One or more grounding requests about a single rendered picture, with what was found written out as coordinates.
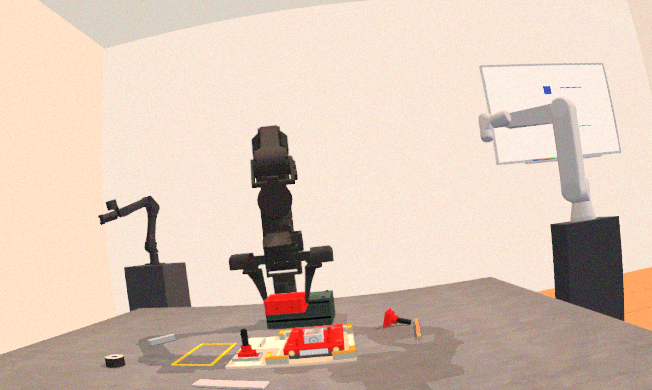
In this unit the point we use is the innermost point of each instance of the white rectangular bar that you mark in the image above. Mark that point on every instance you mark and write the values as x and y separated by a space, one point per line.
161 339

